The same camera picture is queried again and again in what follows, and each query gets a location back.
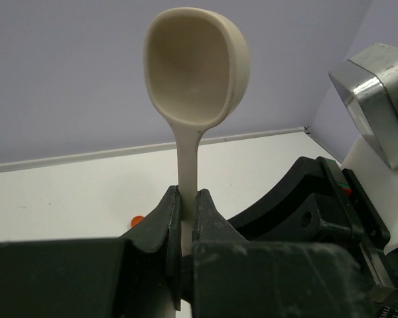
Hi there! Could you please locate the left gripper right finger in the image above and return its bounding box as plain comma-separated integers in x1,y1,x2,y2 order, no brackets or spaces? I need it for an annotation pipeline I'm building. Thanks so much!
191,189,374,317

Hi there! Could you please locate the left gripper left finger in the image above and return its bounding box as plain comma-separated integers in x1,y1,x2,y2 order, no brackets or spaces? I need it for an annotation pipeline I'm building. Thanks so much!
0,186,181,317

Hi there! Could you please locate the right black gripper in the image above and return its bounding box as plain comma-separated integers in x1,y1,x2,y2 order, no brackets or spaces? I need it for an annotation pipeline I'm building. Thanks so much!
229,156,398,317

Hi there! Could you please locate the orange-red plastic spoon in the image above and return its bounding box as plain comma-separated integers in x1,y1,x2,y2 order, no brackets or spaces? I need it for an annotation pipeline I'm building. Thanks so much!
130,215,145,228

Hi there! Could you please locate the beige plastic spoon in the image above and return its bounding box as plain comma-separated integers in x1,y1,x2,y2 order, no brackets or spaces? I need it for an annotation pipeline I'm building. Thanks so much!
143,7,251,256

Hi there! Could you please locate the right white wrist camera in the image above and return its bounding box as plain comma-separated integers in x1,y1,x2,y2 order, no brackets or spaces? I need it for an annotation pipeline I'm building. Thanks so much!
329,43,398,254

